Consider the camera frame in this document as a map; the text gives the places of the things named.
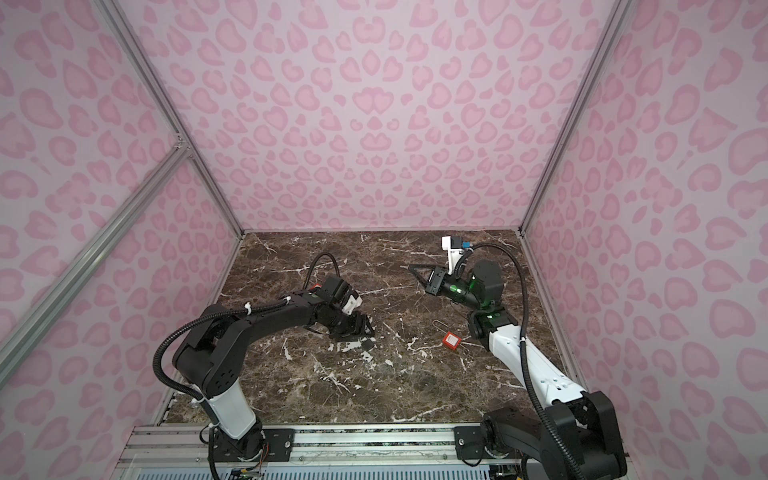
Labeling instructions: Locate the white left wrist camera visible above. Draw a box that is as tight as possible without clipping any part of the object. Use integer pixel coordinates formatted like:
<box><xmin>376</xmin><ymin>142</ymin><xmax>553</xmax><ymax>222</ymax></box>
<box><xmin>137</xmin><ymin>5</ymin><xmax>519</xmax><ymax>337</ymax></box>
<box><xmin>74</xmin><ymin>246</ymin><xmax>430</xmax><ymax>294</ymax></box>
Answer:
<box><xmin>341</xmin><ymin>290</ymin><xmax>362</xmax><ymax>315</ymax></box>

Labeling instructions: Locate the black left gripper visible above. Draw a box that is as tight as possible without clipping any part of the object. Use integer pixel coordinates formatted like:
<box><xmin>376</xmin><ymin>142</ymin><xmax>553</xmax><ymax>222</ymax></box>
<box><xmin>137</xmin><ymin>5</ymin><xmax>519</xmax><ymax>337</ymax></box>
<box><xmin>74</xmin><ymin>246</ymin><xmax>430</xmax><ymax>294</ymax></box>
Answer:
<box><xmin>327</xmin><ymin>306</ymin><xmax>378</xmax><ymax>342</ymax></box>

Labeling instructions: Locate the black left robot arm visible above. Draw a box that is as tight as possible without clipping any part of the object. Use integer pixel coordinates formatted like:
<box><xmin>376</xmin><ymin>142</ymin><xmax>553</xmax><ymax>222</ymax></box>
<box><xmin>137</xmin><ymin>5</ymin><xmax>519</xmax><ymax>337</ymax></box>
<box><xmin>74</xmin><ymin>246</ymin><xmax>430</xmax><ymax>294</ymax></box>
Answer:
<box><xmin>153</xmin><ymin>276</ymin><xmax>374</xmax><ymax>461</ymax></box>

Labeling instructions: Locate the right black corrugated cable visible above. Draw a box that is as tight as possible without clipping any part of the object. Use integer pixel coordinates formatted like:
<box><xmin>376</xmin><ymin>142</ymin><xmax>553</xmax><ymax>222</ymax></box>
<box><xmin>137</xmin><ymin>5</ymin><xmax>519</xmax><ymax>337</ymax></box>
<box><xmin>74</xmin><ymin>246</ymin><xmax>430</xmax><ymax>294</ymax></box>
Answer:
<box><xmin>461</xmin><ymin>242</ymin><xmax>586</xmax><ymax>480</ymax></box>

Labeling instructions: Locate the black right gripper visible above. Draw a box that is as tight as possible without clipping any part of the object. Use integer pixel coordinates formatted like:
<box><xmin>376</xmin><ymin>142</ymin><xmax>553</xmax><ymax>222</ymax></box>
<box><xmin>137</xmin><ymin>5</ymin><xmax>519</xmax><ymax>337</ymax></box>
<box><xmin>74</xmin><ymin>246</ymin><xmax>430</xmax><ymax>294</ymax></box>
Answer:
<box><xmin>409</xmin><ymin>266</ymin><xmax>484</xmax><ymax>312</ymax></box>

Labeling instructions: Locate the diagonal aluminium frame bar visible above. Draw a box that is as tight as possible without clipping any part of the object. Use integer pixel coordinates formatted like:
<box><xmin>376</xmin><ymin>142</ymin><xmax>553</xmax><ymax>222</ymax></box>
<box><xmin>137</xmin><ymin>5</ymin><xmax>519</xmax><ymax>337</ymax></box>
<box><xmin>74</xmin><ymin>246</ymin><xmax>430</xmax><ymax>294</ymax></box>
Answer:
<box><xmin>1</xmin><ymin>142</ymin><xmax>189</xmax><ymax>385</ymax></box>

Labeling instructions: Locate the corner aluminium post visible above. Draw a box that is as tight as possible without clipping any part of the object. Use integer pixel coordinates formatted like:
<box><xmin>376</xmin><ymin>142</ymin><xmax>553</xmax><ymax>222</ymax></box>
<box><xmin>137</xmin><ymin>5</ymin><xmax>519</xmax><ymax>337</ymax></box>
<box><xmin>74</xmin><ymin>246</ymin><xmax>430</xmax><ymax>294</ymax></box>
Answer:
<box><xmin>518</xmin><ymin>0</ymin><xmax>637</xmax><ymax>237</ymax></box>
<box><xmin>94</xmin><ymin>0</ymin><xmax>245</xmax><ymax>240</ymax></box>

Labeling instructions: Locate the left black corrugated cable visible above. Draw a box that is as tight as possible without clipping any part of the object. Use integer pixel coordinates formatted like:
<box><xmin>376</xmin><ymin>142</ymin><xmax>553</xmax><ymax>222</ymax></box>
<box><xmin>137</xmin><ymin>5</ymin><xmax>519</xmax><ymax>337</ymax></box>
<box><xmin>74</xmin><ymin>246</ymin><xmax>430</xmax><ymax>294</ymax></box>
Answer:
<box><xmin>152</xmin><ymin>251</ymin><xmax>341</xmax><ymax>400</ymax></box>

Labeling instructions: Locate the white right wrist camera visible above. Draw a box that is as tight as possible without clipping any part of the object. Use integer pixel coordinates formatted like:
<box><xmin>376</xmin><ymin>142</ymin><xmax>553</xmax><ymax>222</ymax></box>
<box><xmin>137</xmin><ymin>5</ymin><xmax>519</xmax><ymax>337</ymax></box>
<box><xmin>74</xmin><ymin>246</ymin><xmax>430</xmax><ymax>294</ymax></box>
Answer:
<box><xmin>441</xmin><ymin>236</ymin><xmax>471</xmax><ymax>274</ymax></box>

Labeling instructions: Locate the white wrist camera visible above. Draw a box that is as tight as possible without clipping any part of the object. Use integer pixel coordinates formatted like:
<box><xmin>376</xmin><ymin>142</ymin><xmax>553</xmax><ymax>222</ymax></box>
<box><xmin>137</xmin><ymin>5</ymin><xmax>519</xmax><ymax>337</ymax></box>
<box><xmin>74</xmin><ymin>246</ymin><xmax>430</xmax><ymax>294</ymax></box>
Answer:
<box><xmin>441</xmin><ymin>236</ymin><xmax>471</xmax><ymax>274</ymax></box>
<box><xmin>341</xmin><ymin>290</ymin><xmax>362</xmax><ymax>315</ymax></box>

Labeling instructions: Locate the right corner aluminium post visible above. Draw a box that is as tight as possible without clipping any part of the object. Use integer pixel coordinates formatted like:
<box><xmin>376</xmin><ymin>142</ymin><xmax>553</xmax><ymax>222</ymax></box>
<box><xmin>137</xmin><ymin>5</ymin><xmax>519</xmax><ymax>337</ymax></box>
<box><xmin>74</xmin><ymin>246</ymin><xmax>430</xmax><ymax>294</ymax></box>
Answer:
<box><xmin>518</xmin><ymin>0</ymin><xmax>637</xmax><ymax>237</ymax></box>

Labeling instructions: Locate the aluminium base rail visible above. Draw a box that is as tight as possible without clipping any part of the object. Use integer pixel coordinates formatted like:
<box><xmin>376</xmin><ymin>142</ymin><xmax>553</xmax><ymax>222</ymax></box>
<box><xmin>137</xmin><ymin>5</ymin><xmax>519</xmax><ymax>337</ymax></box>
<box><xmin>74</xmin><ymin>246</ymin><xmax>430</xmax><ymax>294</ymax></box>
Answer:
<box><xmin>112</xmin><ymin>423</ymin><xmax>520</xmax><ymax>479</ymax></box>

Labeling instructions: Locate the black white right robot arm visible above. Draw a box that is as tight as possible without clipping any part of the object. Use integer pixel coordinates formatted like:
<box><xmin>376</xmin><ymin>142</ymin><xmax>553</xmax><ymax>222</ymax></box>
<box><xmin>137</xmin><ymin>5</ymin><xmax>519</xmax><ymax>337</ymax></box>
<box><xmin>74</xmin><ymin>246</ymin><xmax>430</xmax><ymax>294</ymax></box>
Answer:
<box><xmin>408</xmin><ymin>260</ymin><xmax>627</xmax><ymax>479</ymax></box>

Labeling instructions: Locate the black corrugated cable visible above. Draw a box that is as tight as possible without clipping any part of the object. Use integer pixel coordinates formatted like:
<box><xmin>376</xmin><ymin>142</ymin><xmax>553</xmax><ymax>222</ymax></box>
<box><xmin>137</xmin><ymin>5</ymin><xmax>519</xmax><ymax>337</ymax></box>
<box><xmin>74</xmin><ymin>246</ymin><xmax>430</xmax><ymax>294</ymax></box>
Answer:
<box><xmin>152</xmin><ymin>251</ymin><xmax>341</xmax><ymax>400</ymax></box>
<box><xmin>461</xmin><ymin>242</ymin><xmax>586</xmax><ymax>480</ymax></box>

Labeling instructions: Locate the left corner aluminium post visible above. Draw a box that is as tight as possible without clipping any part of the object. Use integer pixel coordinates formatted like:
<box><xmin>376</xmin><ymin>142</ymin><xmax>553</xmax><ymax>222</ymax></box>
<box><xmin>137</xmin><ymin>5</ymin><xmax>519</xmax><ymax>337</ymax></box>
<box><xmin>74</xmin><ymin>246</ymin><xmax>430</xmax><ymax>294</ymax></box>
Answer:
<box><xmin>94</xmin><ymin>0</ymin><xmax>245</xmax><ymax>240</ymax></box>

